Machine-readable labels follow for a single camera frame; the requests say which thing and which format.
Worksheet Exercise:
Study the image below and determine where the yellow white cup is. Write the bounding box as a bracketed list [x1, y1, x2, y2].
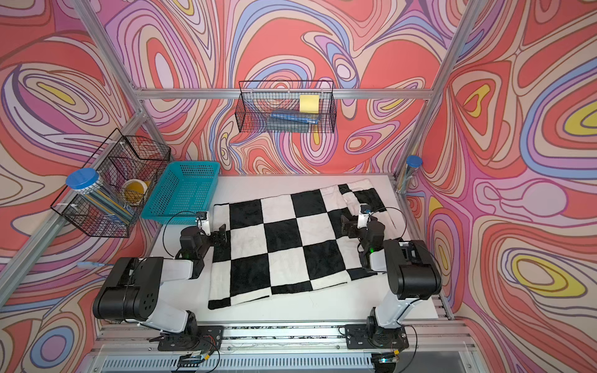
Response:
[121, 179, 149, 207]

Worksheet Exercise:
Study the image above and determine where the left black wire basket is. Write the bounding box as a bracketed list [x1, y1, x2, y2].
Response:
[51, 129, 171, 238]

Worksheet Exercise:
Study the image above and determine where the blue lid clear jar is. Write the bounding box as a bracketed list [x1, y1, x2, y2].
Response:
[65, 168, 134, 225]

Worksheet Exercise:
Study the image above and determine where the blue pen in basket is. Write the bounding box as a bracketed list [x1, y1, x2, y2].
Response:
[270, 111, 319, 125]

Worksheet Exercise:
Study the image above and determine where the yellow sticky note pad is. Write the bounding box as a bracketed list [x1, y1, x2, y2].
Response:
[299, 94, 320, 114]

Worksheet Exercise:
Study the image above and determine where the teal plastic basket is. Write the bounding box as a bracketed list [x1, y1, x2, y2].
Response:
[141, 161, 220, 225]

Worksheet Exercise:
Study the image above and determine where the black wire basket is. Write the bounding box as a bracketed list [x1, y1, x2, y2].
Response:
[51, 129, 171, 238]
[235, 79, 337, 134]

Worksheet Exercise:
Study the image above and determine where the back black wire basket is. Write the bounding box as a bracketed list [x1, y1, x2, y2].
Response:
[235, 79, 337, 134]

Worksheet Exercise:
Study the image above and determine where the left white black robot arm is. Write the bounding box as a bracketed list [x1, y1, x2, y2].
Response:
[93, 225, 228, 354]

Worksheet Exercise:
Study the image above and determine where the aluminium rail front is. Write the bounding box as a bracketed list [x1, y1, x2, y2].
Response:
[92, 320, 477, 354]

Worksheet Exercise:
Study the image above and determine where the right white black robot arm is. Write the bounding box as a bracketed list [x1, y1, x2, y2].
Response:
[340, 214, 442, 354]

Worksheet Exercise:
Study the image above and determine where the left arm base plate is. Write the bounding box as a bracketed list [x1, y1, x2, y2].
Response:
[158, 326, 224, 351]

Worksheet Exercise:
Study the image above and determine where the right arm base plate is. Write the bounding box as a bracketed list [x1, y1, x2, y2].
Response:
[344, 324, 410, 351]

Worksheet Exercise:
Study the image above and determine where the black white checkered pillowcase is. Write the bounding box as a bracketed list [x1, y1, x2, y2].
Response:
[208, 179, 402, 310]

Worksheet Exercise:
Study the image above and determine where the blue cap tube on frame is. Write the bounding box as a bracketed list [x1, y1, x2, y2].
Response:
[398, 155, 423, 194]

